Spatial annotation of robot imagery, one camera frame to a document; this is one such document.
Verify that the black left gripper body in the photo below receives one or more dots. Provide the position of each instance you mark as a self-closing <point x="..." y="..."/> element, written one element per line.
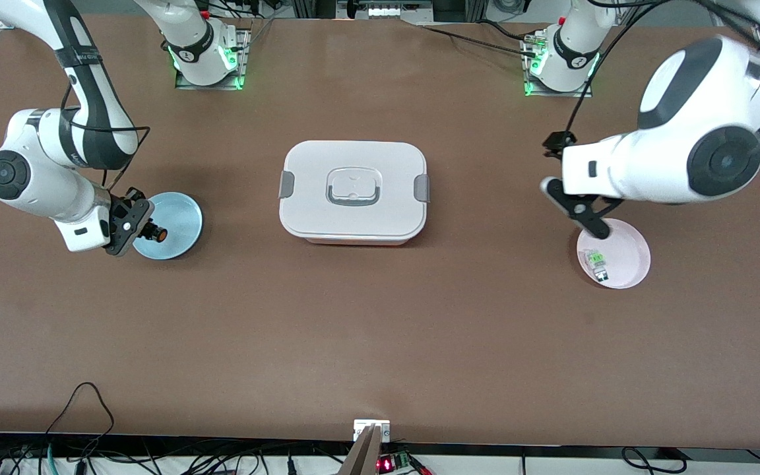
<point x="557" y="141"/>

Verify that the orange push button switch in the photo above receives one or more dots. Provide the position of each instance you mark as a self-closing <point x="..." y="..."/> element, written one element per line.
<point x="163" y="233"/>

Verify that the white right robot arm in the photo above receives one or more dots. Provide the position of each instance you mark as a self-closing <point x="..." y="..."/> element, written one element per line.
<point x="43" y="185"/>

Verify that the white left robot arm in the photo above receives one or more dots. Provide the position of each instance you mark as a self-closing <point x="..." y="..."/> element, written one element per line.
<point x="650" y="165"/>

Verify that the light blue round plate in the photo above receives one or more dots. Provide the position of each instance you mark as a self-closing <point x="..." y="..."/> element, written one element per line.
<point x="179" y="214"/>

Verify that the pink round plate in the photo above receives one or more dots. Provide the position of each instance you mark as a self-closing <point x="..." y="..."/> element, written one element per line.
<point x="627" y="257"/>

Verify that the white lunch box grey clasps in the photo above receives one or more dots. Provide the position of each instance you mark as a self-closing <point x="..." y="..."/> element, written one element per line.
<point x="353" y="218"/>

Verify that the grey metal bar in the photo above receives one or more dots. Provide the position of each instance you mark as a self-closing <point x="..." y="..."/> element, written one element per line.
<point x="363" y="455"/>

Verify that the red led display module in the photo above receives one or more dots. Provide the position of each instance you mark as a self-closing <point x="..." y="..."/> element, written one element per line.
<point x="386" y="465"/>

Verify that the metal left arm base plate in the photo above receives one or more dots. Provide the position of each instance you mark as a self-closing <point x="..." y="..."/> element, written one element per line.
<point x="578" y="94"/>

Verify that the green push button switch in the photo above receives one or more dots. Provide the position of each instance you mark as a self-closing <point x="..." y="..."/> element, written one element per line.
<point x="595" y="258"/>

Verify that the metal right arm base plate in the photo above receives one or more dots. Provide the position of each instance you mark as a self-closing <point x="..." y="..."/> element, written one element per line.
<point x="245" y="53"/>

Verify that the aluminium frame rack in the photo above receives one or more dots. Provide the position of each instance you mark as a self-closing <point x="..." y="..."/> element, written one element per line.
<point x="314" y="6"/>

